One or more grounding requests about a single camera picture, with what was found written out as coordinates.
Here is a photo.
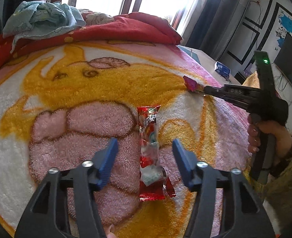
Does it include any coffee table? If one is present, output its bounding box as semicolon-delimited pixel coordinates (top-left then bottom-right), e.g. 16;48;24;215
189;47;248;87

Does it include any red snack wrapper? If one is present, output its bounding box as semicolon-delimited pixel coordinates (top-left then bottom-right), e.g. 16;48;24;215
137;105;175;202

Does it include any floral pink cloth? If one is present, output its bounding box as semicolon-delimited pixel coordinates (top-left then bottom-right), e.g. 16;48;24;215
85;11;115;26

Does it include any brown paper bag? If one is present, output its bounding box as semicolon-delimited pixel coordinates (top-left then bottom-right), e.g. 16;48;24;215
243;71;261;88

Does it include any blue packet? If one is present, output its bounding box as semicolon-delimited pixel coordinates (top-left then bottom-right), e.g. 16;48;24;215
214;61;231;78

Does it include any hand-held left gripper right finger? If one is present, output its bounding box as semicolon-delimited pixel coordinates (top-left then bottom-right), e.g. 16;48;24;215
172;138;277;238

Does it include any dark blue curtain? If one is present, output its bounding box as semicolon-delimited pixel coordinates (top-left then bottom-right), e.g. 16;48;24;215
186;0;228;47

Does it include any pink candy wrapper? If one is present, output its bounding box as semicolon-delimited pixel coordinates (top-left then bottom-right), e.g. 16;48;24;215
183;75;201;93

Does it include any red quilt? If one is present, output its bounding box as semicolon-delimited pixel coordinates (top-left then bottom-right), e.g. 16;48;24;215
0;12;184;80

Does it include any person's left hand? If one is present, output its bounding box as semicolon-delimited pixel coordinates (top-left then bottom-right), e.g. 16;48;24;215
106;224;116;238

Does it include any person's right hand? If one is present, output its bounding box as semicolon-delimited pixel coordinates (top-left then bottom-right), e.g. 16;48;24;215
247;122;292;158

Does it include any person's right forearm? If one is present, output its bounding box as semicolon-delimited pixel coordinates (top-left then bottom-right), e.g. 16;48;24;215
260;136;292;238

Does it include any standing air conditioner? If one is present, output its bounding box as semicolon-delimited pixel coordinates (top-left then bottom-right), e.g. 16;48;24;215
220;0;251;65

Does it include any pink printed blanket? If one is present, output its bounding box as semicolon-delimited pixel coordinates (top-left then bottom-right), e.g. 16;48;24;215
0;40;256;237

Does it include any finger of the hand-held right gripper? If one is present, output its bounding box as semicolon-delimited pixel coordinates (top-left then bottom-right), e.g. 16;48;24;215
197;85;226;99

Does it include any light blue clothing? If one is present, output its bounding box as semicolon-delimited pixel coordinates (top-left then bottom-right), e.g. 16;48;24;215
2;0;87;40

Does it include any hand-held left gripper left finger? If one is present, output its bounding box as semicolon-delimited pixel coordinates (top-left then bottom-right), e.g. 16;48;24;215
14;137;119;238

